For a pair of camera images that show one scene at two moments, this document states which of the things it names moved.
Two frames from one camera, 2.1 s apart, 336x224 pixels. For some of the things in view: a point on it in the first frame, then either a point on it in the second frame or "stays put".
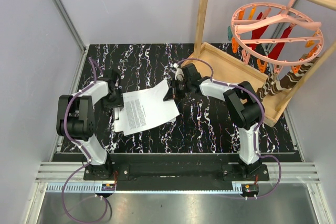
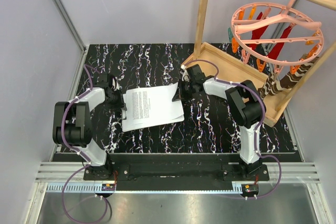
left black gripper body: [114, 99] stays put
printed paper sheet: [145, 108] stays put
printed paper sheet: [146, 107] stays put
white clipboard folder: [118, 117] to [149, 107]
